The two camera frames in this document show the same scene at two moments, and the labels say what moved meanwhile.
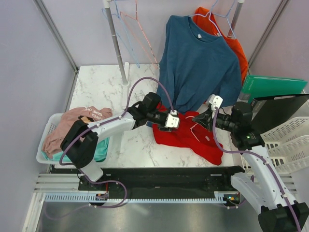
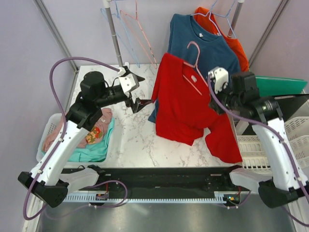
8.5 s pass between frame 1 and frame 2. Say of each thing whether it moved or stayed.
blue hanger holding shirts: stayed
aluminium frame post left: stayed
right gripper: moved
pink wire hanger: moved
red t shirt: moved
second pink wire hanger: stayed
